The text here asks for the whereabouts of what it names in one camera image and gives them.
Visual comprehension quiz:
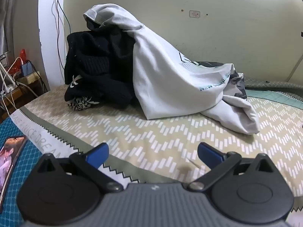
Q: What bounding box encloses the smartphone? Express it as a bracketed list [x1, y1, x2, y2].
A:
[0, 136, 27, 214]

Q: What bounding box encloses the red plastic bag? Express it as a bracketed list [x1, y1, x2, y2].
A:
[14, 49, 28, 72]

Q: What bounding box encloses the white t-shirt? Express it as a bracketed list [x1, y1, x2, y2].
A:
[83, 3, 261, 135]

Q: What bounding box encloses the blue charger box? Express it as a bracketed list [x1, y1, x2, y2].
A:
[20, 61, 34, 76]

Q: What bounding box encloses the black hanging cable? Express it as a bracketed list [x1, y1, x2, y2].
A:
[51, 0, 72, 62]

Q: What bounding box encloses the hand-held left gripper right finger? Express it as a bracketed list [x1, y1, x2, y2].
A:
[188, 142, 276, 192]

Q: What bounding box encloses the wooden side table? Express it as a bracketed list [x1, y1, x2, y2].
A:
[0, 70, 49, 116]

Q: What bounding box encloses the black knit sweater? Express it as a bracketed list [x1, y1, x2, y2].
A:
[64, 31, 135, 110]

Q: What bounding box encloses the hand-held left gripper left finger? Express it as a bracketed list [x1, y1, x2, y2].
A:
[35, 142, 123, 192]

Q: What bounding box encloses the zigzag patterned bed sheet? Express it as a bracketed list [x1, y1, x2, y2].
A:
[0, 78, 303, 227]

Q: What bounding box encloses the grey wall cable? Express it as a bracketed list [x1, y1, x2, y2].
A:
[285, 57, 303, 82]

